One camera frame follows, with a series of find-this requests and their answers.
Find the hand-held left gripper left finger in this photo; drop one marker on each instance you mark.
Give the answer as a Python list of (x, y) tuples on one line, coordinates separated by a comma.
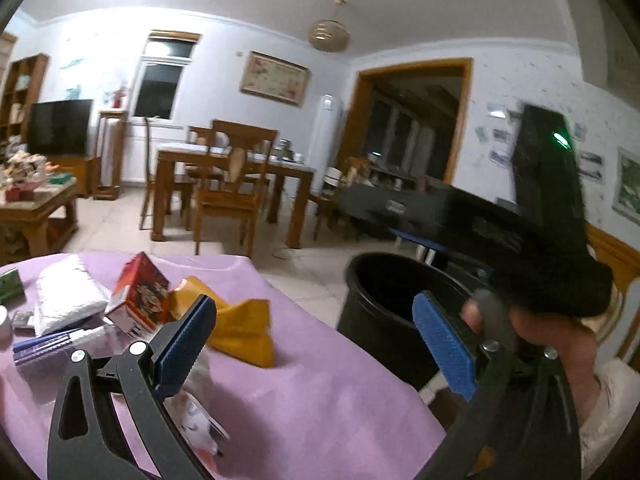
[(182, 342)]

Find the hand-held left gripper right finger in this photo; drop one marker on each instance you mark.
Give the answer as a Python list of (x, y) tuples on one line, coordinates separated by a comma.
[(442, 345)]

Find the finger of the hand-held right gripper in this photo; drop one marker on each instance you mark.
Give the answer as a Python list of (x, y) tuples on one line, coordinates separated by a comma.
[(420, 241), (395, 207)]

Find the red carton box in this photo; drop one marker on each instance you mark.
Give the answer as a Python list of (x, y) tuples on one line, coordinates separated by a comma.
[(145, 295)]

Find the yellow snack packet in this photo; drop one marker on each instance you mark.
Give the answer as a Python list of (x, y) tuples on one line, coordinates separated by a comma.
[(245, 330)]

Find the black trash bin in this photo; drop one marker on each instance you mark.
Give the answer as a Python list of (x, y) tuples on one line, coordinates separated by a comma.
[(380, 310)]

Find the person's right hand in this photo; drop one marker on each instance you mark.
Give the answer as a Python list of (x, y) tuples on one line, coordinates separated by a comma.
[(540, 335)]

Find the wooden dining chair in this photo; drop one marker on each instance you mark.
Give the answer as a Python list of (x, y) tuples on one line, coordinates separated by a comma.
[(197, 135), (147, 170), (325, 205), (225, 200)]

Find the wooden bench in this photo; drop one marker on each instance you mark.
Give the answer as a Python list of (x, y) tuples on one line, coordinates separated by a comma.
[(620, 255)]

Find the framed landscape painting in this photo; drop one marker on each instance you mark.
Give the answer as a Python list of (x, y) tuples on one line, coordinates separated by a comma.
[(627, 185)]

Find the white standing air conditioner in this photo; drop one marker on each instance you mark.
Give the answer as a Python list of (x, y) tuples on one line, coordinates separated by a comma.
[(325, 135)]

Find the wooden dining table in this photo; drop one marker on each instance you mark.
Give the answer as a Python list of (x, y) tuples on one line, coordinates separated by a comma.
[(292, 171)]

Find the white padded bag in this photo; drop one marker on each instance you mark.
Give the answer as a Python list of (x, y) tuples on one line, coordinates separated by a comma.
[(65, 290)]

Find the purple pen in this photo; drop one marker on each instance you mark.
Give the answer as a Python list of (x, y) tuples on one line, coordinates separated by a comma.
[(50, 339)]

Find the purple tablecloth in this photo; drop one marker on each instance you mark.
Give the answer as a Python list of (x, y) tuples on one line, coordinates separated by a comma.
[(310, 400)]

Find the dark printed packet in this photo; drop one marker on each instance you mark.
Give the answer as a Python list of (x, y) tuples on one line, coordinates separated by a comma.
[(22, 320)]

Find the framed floral picture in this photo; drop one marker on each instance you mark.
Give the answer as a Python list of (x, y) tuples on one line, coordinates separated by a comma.
[(272, 78)]

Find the silver can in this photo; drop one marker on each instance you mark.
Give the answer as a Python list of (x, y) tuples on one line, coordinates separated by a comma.
[(4, 327)]

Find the green box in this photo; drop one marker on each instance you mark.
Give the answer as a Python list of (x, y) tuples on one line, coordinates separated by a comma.
[(10, 285)]

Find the ceiling lamp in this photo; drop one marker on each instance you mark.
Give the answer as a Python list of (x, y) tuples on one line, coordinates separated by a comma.
[(327, 35)]

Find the tall wooden stand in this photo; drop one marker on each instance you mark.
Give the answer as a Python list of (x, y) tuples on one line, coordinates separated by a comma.
[(111, 160)]

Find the wooden television cabinet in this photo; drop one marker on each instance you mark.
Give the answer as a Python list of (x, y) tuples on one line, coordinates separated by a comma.
[(80, 175)]

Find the wooden coffee table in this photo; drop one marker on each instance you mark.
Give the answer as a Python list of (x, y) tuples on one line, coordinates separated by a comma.
[(35, 210)]

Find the pile of small table items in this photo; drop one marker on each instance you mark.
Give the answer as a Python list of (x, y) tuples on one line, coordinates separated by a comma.
[(25, 172)]

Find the black television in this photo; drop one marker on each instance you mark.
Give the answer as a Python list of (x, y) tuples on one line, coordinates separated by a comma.
[(60, 127)]

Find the red ornament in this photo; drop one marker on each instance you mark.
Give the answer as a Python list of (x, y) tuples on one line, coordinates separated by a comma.
[(118, 97)]

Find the dark window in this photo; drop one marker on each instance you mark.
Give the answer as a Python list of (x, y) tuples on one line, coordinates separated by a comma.
[(155, 85)]

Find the wooden bookshelf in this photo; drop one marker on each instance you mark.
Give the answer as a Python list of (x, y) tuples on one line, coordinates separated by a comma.
[(36, 80)]

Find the group of wall photos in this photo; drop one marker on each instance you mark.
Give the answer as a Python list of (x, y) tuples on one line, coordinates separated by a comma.
[(500, 157)]

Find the wooden door frame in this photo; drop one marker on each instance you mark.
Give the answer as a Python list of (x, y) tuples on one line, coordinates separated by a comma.
[(462, 110)]

